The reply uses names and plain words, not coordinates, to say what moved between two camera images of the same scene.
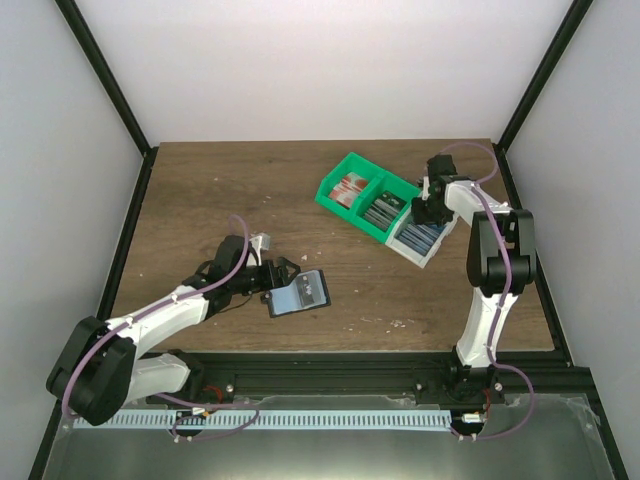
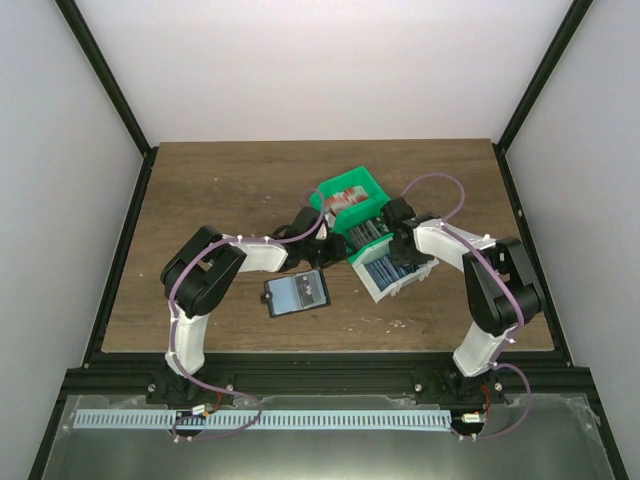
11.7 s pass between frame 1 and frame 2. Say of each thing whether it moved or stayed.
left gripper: moved
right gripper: moved
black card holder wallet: stayed
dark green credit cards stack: moved
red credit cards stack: stayed
